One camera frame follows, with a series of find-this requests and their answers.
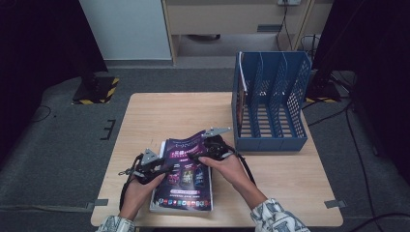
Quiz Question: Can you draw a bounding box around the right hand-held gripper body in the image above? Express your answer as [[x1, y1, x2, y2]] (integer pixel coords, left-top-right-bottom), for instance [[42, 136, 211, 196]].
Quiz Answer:
[[202, 127, 234, 161]]

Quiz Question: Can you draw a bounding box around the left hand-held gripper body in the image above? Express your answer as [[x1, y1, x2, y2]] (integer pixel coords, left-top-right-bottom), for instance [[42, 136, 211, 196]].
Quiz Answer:
[[129, 148, 166, 186]]

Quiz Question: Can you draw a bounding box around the blue file rack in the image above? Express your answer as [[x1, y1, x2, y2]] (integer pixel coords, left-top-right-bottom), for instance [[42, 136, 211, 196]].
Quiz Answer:
[[231, 50, 312, 153]]

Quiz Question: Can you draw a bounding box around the person's right hand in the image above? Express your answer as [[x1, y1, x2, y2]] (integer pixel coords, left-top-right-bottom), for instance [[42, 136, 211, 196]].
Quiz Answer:
[[197, 154, 258, 200]]

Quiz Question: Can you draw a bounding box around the person's left hand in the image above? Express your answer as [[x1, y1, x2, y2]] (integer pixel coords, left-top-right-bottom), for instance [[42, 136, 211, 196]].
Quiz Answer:
[[119, 172, 166, 220]]

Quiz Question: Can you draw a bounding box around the black striped stand base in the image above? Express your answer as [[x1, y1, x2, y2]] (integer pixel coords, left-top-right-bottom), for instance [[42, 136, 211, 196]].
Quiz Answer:
[[304, 69, 342, 104], [71, 72, 120, 105]]

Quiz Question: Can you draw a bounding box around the light wooden desk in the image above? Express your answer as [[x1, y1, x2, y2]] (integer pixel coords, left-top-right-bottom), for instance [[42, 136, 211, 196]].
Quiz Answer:
[[161, 0, 335, 67]]

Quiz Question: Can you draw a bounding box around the white cabinet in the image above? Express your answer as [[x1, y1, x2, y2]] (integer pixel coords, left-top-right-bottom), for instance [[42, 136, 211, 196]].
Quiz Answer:
[[78, 0, 172, 61]]

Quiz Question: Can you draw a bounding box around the black curtain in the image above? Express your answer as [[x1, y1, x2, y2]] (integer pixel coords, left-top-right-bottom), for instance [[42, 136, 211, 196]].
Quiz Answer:
[[310, 0, 410, 177], [0, 0, 109, 168]]

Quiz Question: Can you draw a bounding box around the right hand-held gripper cable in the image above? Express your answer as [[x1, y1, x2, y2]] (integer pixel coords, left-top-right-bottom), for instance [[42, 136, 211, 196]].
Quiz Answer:
[[225, 144, 258, 188]]

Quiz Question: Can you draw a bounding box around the hand-held gripper cable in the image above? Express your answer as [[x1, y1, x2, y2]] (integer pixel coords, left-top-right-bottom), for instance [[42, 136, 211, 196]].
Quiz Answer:
[[117, 153, 144, 212], [225, 144, 258, 188]]

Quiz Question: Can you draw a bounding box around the left hand-held gripper cable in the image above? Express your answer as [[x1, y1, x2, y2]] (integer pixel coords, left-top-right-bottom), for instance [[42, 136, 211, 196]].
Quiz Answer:
[[117, 153, 144, 212]]

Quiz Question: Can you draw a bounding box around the black floor cable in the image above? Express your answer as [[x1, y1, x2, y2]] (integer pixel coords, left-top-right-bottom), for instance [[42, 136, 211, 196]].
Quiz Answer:
[[357, 212, 410, 232], [345, 108, 377, 224], [306, 105, 351, 128], [30, 104, 52, 124]]

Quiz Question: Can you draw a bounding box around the black looped cable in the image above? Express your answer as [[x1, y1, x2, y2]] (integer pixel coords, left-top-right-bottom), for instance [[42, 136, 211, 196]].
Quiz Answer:
[[300, 33, 320, 61]]

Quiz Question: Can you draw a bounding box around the black power cable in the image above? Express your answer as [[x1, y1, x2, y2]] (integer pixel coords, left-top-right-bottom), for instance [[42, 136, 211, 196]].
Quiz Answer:
[[275, 4, 293, 51]]

